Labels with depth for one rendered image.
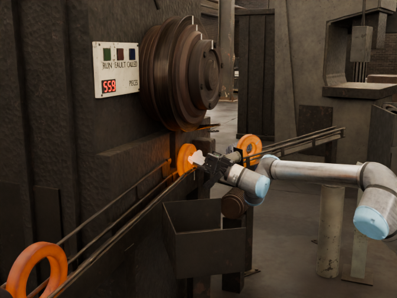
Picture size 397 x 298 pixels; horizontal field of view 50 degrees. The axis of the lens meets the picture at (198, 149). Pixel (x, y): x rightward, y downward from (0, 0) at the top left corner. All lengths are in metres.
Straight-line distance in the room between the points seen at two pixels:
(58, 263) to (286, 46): 3.62
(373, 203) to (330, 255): 0.99
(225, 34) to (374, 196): 9.37
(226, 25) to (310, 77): 6.50
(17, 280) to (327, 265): 1.78
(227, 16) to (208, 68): 9.02
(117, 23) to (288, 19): 3.07
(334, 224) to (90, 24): 1.61
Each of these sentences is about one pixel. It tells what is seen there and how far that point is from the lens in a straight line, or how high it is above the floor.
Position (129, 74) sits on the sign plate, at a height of 1.13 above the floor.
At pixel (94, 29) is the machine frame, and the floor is 1.28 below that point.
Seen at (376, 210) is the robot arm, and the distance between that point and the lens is 1.51.
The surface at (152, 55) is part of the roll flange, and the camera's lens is 1.61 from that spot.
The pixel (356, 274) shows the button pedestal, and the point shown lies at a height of 0.03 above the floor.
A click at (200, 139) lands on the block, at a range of 2.03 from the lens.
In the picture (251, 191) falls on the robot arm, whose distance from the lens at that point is 1.78.
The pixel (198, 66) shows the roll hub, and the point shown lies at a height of 1.15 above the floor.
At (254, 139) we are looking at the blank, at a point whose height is 0.76.
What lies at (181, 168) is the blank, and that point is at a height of 0.72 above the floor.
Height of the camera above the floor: 1.21
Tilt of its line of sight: 13 degrees down
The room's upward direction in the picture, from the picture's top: straight up
